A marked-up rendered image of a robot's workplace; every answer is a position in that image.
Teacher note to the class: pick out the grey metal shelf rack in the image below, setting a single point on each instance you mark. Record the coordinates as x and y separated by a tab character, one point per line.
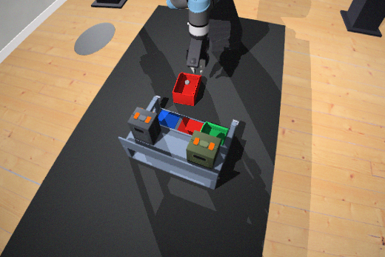
169	151

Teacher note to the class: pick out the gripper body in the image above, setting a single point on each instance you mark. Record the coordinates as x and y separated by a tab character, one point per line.
205	44

